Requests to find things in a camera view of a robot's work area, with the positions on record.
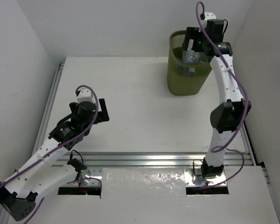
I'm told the olive green mesh bin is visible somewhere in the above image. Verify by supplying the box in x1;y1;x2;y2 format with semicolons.
167;30;212;96

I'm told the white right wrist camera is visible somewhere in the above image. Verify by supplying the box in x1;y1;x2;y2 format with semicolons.
199;12;217;28

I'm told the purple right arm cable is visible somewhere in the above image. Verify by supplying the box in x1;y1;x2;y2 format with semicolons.
195;1;252;187

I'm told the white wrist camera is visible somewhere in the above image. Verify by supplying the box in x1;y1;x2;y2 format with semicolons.
199;12;217;28
76;87;95;103

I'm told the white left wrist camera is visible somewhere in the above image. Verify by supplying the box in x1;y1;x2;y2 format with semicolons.
76;87;95;103

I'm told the aluminium frame rail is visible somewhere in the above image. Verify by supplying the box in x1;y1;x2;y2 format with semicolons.
13;59;270;187

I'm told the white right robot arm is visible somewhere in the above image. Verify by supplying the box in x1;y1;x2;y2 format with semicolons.
187;18;251;178

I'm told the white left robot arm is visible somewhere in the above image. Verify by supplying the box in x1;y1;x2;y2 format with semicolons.
0;98;110;223

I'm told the clear bottle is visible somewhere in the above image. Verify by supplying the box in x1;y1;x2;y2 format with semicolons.
182;49;205;64

